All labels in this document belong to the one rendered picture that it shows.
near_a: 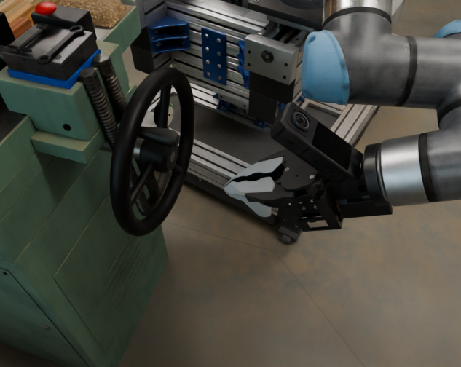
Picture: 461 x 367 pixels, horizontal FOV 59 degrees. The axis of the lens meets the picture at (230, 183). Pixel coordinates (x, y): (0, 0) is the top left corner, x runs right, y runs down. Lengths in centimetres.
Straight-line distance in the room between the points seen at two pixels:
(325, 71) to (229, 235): 118
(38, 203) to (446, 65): 63
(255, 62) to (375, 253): 86
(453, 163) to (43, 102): 53
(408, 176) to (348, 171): 6
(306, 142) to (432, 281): 123
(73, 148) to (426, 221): 141
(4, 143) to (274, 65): 65
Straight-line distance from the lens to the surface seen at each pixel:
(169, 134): 58
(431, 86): 48
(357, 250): 160
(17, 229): 75
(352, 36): 47
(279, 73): 107
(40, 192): 77
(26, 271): 81
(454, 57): 49
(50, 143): 69
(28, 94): 67
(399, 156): 46
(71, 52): 63
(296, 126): 45
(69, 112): 65
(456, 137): 46
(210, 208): 164
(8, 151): 69
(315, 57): 45
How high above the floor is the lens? 131
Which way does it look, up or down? 49 degrees down
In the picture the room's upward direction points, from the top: straight up
